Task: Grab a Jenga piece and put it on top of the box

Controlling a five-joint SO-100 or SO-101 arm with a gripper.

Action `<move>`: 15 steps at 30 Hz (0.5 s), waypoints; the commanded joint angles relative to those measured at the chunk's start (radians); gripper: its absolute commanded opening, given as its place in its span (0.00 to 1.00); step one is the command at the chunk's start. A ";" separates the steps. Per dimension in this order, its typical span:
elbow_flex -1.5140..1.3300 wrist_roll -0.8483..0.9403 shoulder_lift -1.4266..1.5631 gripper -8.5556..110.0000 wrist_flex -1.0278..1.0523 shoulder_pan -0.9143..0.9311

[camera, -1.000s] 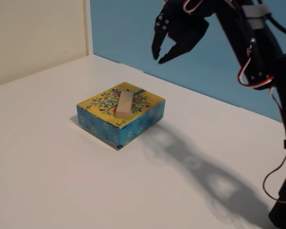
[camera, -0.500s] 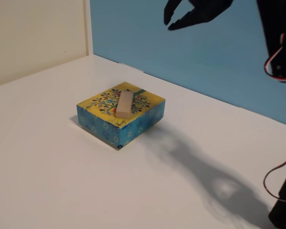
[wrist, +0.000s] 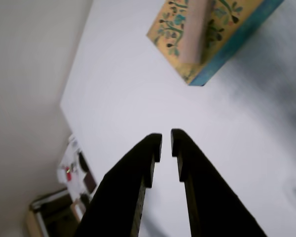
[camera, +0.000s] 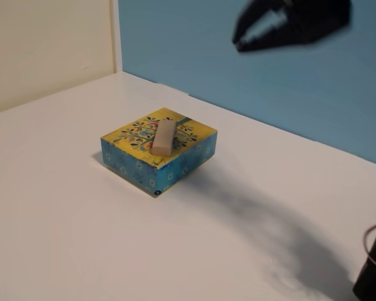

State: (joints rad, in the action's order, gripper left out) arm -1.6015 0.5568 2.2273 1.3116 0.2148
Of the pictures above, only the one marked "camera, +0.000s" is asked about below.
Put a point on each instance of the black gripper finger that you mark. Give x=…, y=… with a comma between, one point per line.
x=269, y=42
x=253, y=15

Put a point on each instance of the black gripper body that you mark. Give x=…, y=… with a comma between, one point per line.
x=296, y=29

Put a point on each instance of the wooden Jenga block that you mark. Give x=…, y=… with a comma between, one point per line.
x=163, y=138

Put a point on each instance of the yellow blue floral box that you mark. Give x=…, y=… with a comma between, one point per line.
x=188, y=147

